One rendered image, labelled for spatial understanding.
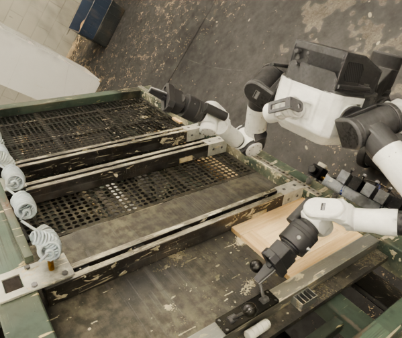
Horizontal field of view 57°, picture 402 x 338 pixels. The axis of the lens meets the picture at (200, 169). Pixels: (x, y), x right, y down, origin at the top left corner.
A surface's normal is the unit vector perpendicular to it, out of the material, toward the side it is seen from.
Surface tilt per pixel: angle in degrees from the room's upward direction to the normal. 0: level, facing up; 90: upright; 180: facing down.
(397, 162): 10
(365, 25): 0
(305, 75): 23
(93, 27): 90
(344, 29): 0
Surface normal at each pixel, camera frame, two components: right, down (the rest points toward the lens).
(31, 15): 0.56, 0.47
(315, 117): -0.78, 0.09
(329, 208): -0.40, -0.62
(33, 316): 0.07, -0.87
